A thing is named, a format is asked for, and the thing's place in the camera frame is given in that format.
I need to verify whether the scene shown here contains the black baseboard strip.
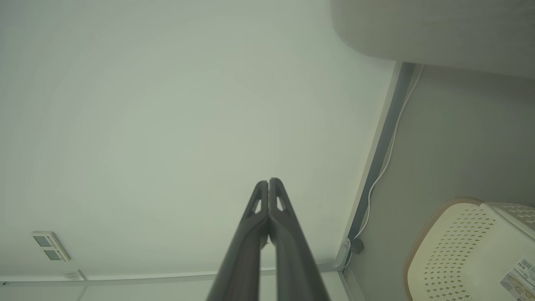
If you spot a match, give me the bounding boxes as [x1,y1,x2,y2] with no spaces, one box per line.
[348,63,416,241]

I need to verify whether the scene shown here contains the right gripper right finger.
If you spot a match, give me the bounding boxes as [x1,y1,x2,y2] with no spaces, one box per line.
[269,178,331,301]

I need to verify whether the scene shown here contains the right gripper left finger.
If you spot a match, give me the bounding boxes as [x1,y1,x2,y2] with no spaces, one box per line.
[207,181,269,301]

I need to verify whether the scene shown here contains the grey metal partition bracket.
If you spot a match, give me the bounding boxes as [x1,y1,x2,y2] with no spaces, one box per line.
[318,238,352,272]

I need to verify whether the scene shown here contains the white floor cable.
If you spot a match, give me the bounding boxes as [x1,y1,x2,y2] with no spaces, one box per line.
[353,65,423,241]

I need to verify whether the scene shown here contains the grey fabric sofa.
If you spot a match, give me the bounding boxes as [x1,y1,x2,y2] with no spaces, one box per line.
[330,0,535,80]

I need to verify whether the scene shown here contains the white wall socket plate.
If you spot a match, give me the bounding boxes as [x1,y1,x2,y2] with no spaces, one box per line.
[31,231,71,263]

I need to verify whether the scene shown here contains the cream perforated laundry basket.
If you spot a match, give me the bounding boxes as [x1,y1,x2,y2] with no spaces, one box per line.
[403,197,535,301]

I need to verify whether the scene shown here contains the white barcode label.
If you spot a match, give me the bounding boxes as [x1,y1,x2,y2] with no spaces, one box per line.
[499,257,535,301]

